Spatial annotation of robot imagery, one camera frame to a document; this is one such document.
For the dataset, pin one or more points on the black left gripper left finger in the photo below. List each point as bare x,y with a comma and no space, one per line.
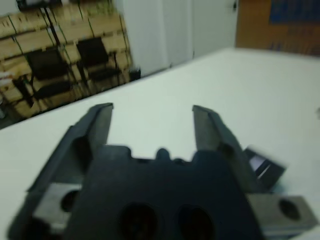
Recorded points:
75,140

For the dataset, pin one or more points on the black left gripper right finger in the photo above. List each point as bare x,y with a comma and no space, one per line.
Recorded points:
220,135

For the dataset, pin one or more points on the black box lid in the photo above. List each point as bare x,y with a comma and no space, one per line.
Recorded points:
270,172

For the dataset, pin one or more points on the black mesh office chair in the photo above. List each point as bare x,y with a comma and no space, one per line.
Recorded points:
93,53
47,67

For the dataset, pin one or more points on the black waste bin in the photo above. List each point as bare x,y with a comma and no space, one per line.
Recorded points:
135,73

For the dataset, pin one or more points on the orange brown door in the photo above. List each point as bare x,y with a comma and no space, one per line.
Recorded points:
252,30

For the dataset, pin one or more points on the blue poster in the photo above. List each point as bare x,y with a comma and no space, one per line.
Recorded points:
295,11

